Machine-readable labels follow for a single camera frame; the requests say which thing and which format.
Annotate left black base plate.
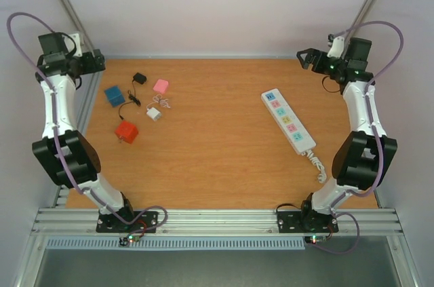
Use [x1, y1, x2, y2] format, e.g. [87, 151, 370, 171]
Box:
[96, 211, 160, 233]

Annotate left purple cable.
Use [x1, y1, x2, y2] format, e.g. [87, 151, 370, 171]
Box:
[5, 12, 168, 233]

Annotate white charger with pink cable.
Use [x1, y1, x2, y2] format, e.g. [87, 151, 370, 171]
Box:
[146, 94, 171, 121]

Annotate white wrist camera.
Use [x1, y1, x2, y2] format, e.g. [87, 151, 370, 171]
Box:
[64, 32, 84, 58]
[327, 34, 345, 58]

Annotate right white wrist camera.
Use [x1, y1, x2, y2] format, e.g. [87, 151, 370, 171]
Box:
[327, 34, 345, 58]

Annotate left small circuit board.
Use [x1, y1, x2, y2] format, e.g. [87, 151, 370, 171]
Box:
[118, 235, 142, 247]

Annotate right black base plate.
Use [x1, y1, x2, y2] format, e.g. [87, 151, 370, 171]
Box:
[277, 210, 339, 234]

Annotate aluminium front rail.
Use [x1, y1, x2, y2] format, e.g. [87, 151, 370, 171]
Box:
[31, 208, 403, 236]

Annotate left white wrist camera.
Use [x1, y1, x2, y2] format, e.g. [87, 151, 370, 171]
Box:
[64, 32, 84, 58]

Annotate white coiled power cord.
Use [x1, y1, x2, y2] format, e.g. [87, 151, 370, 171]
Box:
[300, 149, 328, 184]

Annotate white power strip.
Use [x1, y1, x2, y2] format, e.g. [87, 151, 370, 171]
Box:
[261, 88, 316, 155]

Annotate grey slotted cable duct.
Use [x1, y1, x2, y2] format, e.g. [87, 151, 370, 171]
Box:
[46, 236, 305, 251]

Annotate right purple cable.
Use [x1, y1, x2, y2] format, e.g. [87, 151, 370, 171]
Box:
[304, 21, 405, 254]

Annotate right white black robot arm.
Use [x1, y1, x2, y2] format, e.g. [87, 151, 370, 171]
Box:
[296, 36, 397, 232]

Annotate red cube socket adapter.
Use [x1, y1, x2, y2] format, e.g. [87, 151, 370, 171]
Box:
[115, 120, 138, 144]

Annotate blue cube socket adapter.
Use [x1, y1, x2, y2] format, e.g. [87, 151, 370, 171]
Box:
[104, 85, 125, 107]

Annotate purple cable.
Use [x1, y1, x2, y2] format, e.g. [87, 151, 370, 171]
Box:
[304, 21, 405, 254]
[5, 12, 168, 233]

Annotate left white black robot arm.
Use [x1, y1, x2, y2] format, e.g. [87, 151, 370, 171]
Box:
[32, 32, 137, 231]

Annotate pink cube socket adapter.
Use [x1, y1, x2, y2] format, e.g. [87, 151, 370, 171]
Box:
[153, 79, 169, 94]

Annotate small circuit board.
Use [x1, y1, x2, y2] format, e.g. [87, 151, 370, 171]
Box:
[304, 235, 329, 244]
[118, 235, 142, 247]

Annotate right small circuit board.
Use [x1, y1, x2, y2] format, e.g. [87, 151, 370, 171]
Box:
[304, 235, 329, 244]

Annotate black plug adapter with cable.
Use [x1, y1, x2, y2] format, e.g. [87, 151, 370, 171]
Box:
[118, 73, 147, 121]

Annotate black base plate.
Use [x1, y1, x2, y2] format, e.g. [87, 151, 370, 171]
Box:
[96, 211, 160, 233]
[277, 210, 339, 234]

